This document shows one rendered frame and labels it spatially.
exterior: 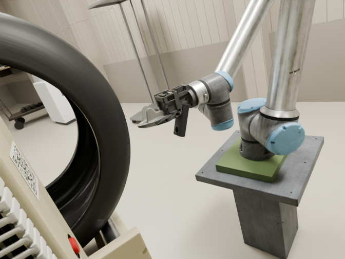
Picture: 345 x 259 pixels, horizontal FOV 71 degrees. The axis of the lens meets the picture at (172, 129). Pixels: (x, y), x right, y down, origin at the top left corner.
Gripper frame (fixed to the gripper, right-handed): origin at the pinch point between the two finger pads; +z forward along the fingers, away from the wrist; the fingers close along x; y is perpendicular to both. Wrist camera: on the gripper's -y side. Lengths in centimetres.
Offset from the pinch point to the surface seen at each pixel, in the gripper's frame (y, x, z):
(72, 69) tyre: 24.4, 18.2, 14.8
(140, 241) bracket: -15.0, 25.6, 17.5
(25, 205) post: 12.5, 38.2, 29.1
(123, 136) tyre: 6.4, 16.7, 10.2
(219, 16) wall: 14, -197, -212
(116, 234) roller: -15.7, 18.1, 21.4
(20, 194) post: 14.1, 38.1, 28.8
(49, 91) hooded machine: -29, -467, 11
